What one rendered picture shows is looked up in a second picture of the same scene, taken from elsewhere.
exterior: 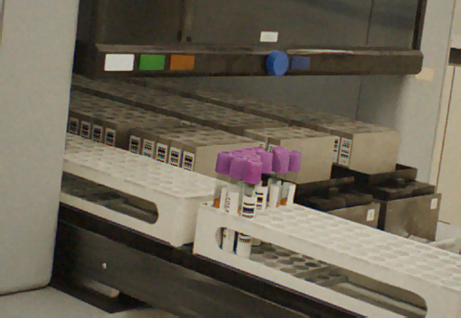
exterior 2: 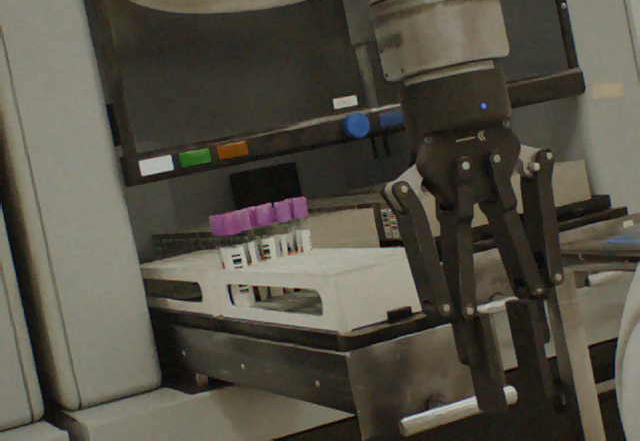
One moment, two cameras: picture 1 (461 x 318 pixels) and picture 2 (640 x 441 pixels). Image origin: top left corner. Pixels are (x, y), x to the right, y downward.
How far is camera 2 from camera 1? 0.67 m
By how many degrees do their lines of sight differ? 28
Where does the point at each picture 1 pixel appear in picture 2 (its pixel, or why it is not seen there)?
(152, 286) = (205, 359)
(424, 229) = not seen: hidden behind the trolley
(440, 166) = not seen: outside the picture
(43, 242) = (138, 346)
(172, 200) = (203, 274)
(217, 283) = (226, 336)
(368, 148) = not seen: hidden behind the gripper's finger
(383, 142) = (560, 177)
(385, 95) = (569, 126)
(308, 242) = (261, 273)
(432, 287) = (318, 278)
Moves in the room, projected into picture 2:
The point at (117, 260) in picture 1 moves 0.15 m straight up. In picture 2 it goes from (187, 344) to (158, 206)
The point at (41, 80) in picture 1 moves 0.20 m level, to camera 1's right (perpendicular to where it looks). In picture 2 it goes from (88, 200) to (242, 170)
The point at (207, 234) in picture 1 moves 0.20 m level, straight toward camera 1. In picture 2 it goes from (223, 295) to (113, 340)
